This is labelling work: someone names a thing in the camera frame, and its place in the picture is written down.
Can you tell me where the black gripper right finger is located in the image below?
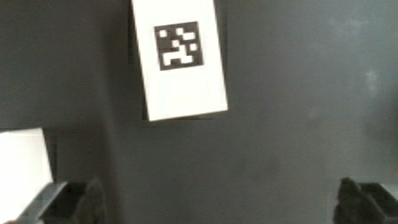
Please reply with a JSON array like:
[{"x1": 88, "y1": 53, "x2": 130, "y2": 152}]
[{"x1": 333, "y1": 178, "x2": 398, "y2": 224}]

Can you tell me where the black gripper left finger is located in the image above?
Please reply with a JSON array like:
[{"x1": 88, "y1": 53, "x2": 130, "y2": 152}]
[{"x1": 17, "y1": 178, "x2": 107, "y2": 224}]

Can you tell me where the white stool leg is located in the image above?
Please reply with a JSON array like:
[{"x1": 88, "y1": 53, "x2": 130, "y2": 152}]
[{"x1": 132, "y1": 0, "x2": 228, "y2": 121}]

